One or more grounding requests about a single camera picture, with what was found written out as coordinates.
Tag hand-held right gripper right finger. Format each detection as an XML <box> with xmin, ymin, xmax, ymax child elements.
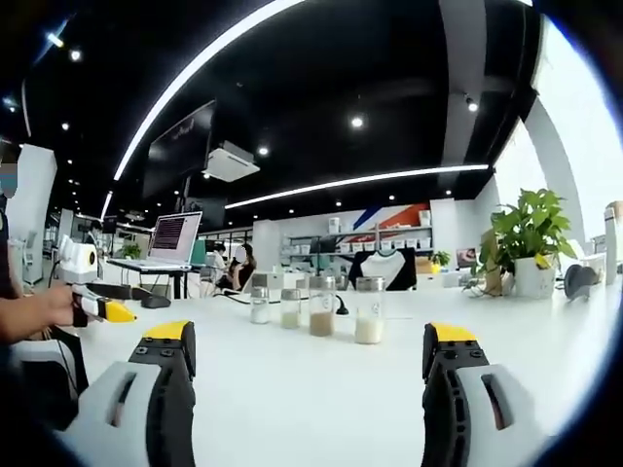
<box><xmin>421</xmin><ymin>321</ymin><xmax>562</xmax><ymax>467</ymax></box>

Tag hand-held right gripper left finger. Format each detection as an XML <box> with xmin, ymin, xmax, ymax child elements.
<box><xmin>52</xmin><ymin>319</ymin><xmax>199</xmax><ymax>467</ymax></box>

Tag tall white-filled seasoning bottle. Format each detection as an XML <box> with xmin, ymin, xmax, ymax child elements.
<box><xmin>354</xmin><ymin>276</ymin><xmax>386</xmax><ymax>345</ymax></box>

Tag small white-filled seasoning bottle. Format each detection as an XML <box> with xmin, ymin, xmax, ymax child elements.
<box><xmin>249</xmin><ymin>286</ymin><xmax>271</xmax><ymax>325</ymax></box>

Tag small beige-filled seasoning bottle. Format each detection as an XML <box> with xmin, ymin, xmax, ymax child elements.
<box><xmin>280</xmin><ymin>288</ymin><xmax>302</xmax><ymax>330</ymax></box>

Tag tall brown-filled seasoning bottle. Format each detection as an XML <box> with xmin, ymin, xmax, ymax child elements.
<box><xmin>308</xmin><ymin>275</ymin><xmax>338</xmax><ymax>338</ymax></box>

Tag person's left hand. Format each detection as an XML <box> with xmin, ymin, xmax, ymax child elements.
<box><xmin>12</xmin><ymin>285</ymin><xmax>88</xmax><ymax>341</ymax></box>

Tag laptop stand table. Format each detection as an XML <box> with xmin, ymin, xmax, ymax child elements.
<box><xmin>105</xmin><ymin>258</ymin><xmax>205</xmax><ymax>301</ymax></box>

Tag silver open laptop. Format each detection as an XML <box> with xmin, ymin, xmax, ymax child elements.
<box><xmin>107</xmin><ymin>210</ymin><xmax>203</xmax><ymax>271</ymax></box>

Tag white worn device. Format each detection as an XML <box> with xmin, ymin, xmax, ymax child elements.
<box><xmin>8</xmin><ymin>339</ymin><xmax>79</xmax><ymax>390</ymax></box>

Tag white box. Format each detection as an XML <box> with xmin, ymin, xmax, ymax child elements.
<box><xmin>252</xmin><ymin>271</ymin><xmax>287</xmax><ymax>294</ymax></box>

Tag black hanging screen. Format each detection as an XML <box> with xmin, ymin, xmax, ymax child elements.
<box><xmin>142</xmin><ymin>98</ymin><xmax>217</xmax><ymax>200</ymax></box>

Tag white plant pot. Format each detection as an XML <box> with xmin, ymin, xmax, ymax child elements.
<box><xmin>513</xmin><ymin>256</ymin><xmax>557</xmax><ymax>300</ymax></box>

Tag chair with black-white jersey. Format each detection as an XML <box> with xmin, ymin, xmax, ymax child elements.
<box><xmin>347</xmin><ymin>246</ymin><xmax>419</xmax><ymax>292</ymax></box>

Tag white ceiling air unit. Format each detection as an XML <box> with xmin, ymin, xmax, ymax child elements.
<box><xmin>201</xmin><ymin>140</ymin><xmax>262</xmax><ymax>184</ymax></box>

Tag black headphones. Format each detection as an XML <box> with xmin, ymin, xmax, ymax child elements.
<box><xmin>563</xmin><ymin>264</ymin><xmax>604</xmax><ymax>304</ymax></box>

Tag long curved ceiling light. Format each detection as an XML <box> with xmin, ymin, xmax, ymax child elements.
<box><xmin>99</xmin><ymin>0</ymin><xmax>317</xmax><ymax>220</ymax></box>

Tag shelf with white bins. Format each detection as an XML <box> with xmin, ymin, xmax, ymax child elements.
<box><xmin>285</xmin><ymin>208</ymin><xmax>435</xmax><ymax>262</ymax></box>

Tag green leafy plant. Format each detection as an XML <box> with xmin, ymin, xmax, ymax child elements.
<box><xmin>460</xmin><ymin>188</ymin><xmax>579</xmax><ymax>298</ymax></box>

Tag white cylinder container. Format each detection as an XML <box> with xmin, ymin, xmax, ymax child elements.
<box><xmin>603</xmin><ymin>200</ymin><xmax>623</xmax><ymax>287</ymax></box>

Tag straight ceiling light strip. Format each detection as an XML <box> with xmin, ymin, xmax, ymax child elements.
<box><xmin>224</xmin><ymin>163</ymin><xmax>491</xmax><ymax>211</ymax></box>

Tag black table cable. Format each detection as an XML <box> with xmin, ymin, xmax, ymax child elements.
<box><xmin>212</xmin><ymin>288</ymin><xmax>254</xmax><ymax>306</ymax></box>

